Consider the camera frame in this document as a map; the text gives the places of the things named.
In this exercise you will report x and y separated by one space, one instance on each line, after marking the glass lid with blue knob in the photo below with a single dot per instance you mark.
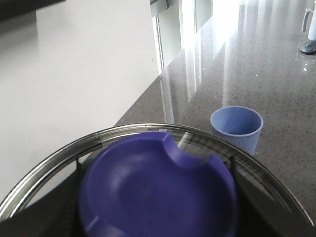
152 180

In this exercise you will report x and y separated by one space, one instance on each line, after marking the white electric kettle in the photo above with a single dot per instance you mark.
309 47

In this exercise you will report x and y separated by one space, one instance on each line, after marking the light blue ribbed cup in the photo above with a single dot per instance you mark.
239 125

